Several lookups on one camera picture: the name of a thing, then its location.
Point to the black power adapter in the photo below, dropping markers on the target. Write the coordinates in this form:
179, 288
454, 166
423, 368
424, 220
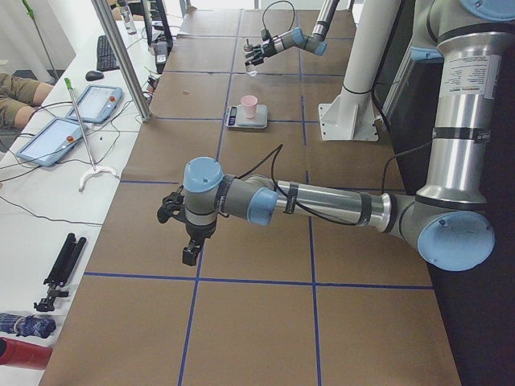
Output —
160, 55

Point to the blue folded umbrella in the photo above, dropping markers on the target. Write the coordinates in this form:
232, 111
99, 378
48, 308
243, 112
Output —
26, 326

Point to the black computer mouse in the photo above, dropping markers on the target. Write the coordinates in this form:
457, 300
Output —
94, 75

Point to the green-handled reacher grabber tool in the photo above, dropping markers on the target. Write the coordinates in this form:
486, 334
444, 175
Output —
94, 169

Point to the near blue teach pendant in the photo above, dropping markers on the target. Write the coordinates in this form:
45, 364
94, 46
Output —
51, 143

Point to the pink paper cup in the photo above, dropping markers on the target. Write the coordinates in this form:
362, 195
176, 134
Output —
250, 105

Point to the black folded tripod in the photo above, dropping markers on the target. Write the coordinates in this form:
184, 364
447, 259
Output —
61, 272

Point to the digital kitchen scale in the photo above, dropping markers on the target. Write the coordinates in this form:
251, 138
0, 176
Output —
235, 118

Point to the seated person in brown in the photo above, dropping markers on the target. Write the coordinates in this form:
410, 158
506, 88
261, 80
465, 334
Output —
19, 98

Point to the red bottle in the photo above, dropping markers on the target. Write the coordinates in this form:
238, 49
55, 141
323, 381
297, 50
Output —
19, 354

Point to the far blue teach pendant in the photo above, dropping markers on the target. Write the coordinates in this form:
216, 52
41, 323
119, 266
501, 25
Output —
97, 102

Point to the black computer keyboard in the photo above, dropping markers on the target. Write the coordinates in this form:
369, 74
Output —
106, 60

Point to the aluminium frame post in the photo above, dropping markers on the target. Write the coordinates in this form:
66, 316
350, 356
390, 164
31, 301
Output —
114, 37

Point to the blue teach pendant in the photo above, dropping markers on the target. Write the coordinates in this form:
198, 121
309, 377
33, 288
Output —
51, 143
97, 102

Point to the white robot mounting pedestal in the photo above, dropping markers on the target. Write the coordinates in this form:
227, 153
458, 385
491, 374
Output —
351, 116

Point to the glass sauce dispenser bottle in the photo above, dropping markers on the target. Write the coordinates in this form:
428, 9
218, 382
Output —
248, 50

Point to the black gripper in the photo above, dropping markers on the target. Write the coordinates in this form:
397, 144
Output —
199, 232
266, 46

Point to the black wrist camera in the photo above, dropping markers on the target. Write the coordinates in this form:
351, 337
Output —
172, 207
265, 34

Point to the clear water bottle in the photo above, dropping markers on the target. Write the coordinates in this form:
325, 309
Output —
128, 20

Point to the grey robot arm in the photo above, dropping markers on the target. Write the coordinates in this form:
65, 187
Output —
314, 43
443, 221

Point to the black computer monitor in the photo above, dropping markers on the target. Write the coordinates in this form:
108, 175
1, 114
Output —
156, 24

